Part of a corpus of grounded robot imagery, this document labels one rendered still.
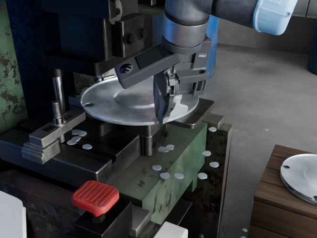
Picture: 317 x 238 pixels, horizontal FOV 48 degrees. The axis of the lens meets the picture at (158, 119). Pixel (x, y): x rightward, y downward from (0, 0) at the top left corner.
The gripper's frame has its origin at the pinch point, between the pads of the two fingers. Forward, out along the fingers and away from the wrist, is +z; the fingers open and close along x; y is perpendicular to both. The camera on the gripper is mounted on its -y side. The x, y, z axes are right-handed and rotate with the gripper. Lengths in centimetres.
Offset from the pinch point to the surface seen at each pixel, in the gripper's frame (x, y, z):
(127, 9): 24.4, -0.8, -12.0
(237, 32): 250, 199, 154
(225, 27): 262, 188, 153
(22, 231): -1.6, -32.0, 30.4
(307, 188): -3, 58, 44
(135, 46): 18.7, 0.0, -5.6
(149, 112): 5.3, 0.0, 3.1
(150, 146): 3.7, 0.8, 13.7
